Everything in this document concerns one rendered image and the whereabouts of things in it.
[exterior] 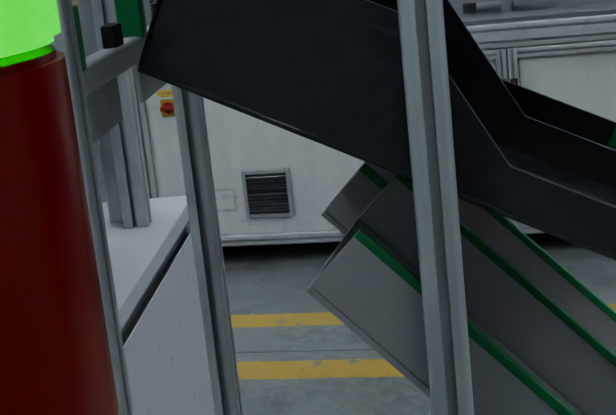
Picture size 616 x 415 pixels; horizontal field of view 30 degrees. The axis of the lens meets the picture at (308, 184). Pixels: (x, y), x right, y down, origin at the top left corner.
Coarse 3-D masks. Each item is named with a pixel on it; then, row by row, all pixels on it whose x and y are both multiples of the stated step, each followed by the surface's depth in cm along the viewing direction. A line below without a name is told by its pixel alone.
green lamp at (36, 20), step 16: (0, 0) 12; (16, 0) 13; (32, 0) 13; (48, 0) 13; (0, 16) 12; (16, 16) 13; (32, 16) 13; (48, 16) 13; (0, 32) 12; (16, 32) 13; (32, 32) 13; (48, 32) 13; (0, 48) 12; (16, 48) 13; (32, 48) 13
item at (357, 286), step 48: (384, 192) 70; (384, 240) 71; (480, 240) 69; (336, 288) 59; (384, 288) 58; (480, 288) 70; (528, 288) 69; (384, 336) 59; (480, 336) 57; (528, 336) 70; (576, 336) 69; (480, 384) 58; (528, 384) 57; (576, 384) 70
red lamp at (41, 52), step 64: (0, 64) 13; (64, 64) 14; (0, 128) 13; (64, 128) 14; (0, 192) 13; (64, 192) 14; (0, 256) 13; (64, 256) 14; (0, 320) 13; (64, 320) 14; (0, 384) 13; (64, 384) 14
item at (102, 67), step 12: (120, 48) 64; (132, 48) 67; (96, 60) 59; (108, 60) 61; (120, 60) 64; (132, 60) 67; (84, 72) 56; (96, 72) 58; (108, 72) 61; (120, 72) 63; (84, 84) 56; (96, 84) 58
